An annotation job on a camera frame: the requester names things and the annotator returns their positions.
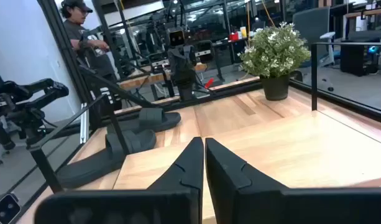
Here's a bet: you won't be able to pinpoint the potted white-flowered green plant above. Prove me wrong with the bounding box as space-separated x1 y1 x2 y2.
237 21 312 102

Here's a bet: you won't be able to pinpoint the small grey depth camera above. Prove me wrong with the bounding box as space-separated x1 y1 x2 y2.
0 192 22 224

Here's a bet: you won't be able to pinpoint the black cabinet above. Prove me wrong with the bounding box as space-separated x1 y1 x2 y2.
339 30 381 78

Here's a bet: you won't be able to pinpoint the person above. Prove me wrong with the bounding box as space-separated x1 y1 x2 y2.
58 0 121 108

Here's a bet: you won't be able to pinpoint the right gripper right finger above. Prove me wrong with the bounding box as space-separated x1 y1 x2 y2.
204 137 289 224

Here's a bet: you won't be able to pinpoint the black aluminium table frame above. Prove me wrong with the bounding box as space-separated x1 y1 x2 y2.
50 65 381 125

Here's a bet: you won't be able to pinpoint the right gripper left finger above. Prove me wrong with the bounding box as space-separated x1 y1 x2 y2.
146 136 205 224

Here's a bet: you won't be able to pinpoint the wooden workbench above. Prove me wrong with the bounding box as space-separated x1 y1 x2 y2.
117 63 209 102

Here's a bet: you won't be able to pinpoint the black rubber slide sandal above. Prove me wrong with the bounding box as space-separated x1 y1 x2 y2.
106 107 182 134
55 129 157 190

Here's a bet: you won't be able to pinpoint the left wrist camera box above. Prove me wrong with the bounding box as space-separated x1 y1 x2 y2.
168 27 186 47

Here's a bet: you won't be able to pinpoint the grey office chair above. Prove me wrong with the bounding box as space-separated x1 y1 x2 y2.
291 6 337 68

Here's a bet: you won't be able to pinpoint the silver aluminium extrusion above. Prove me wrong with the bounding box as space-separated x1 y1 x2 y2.
79 102 90 144

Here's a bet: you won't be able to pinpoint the black-framed wooden board shelf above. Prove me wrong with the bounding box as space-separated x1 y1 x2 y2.
25 42 381 224

